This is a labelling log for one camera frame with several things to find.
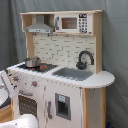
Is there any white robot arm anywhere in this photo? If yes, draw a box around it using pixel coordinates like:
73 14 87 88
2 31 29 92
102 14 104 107
0 70 39 128

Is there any wooden toy kitchen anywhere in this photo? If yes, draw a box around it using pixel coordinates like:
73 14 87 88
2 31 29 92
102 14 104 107
8 10 115 128

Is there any grey sink basin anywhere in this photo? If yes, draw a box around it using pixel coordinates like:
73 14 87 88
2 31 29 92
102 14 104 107
53 67 92 81

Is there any black curved faucet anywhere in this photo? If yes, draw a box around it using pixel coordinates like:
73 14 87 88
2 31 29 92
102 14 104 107
75 50 95 71

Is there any black stovetop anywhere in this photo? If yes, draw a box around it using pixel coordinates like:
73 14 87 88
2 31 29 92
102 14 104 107
20 63 56 72

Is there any small silver pot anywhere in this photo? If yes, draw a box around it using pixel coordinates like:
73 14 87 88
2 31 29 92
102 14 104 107
25 57 41 67

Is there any red oven knob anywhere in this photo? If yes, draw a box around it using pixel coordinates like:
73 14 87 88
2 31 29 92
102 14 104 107
12 75 20 83
32 81 37 87

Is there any grey ice dispenser panel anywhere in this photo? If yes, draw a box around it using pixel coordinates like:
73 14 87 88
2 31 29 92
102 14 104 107
55 94 71 120

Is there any white toy microwave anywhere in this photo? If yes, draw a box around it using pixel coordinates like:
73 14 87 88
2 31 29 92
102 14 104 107
55 14 92 33

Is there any grey range hood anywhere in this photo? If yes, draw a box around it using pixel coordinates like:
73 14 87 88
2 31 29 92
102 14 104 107
25 15 54 33

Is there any oven door with window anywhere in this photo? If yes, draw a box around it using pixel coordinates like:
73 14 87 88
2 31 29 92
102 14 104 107
18 95 37 116

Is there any grey fridge door handle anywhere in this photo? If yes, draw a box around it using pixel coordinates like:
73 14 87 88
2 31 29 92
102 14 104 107
47 101 52 119

